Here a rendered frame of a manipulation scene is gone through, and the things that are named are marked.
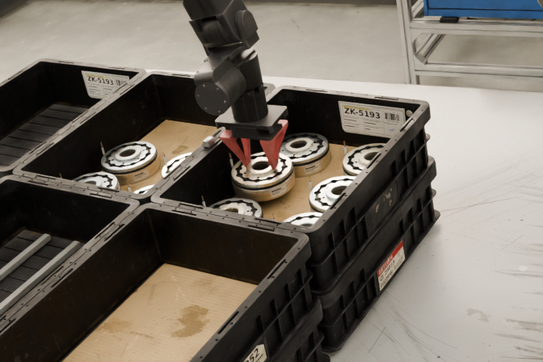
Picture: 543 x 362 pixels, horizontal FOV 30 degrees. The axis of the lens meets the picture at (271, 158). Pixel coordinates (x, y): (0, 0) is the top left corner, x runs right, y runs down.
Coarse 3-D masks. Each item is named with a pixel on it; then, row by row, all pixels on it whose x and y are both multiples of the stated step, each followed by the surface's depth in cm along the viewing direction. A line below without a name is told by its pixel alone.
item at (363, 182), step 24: (336, 96) 175; (360, 96) 172; (384, 96) 171; (408, 120) 162; (216, 144) 167; (192, 168) 161; (384, 168) 154; (360, 192) 148; (240, 216) 146; (336, 216) 143; (312, 240) 140
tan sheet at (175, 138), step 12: (168, 120) 200; (156, 132) 196; (168, 132) 196; (180, 132) 195; (192, 132) 194; (204, 132) 193; (156, 144) 192; (168, 144) 191; (180, 144) 190; (192, 144) 189; (168, 156) 187; (144, 180) 181; (156, 180) 180
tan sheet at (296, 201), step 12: (336, 156) 176; (336, 168) 173; (300, 180) 171; (312, 180) 171; (324, 180) 170; (288, 192) 168; (300, 192) 168; (264, 204) 166; (276, 204) 166; (288, 204) 165; (300, 204) 165; (264, 216) 163; (276, 216) 163; (288, 216) 162
